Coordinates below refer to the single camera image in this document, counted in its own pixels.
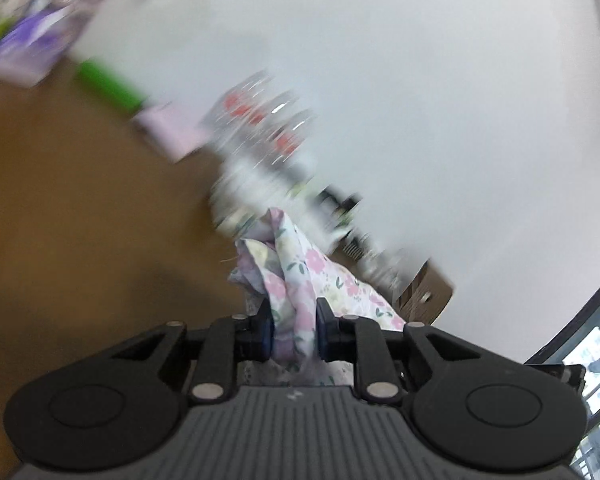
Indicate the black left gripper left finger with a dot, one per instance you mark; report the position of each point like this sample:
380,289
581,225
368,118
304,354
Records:
255,335

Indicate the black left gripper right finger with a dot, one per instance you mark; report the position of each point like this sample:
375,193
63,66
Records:
334,335

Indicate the pink floral garment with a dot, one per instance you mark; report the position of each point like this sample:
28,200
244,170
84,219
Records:
277,262

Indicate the brown cardboard box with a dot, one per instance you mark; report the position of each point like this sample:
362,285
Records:
425,298

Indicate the clear red printed plastic bag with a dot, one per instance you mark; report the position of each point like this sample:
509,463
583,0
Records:
251,120

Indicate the folded pink cloth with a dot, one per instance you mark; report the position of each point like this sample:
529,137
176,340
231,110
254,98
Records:
171,131

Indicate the green rolled mat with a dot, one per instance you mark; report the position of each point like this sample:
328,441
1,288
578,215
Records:
109,86

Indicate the purple tissue box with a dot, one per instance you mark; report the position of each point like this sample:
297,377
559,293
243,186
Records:
29,52

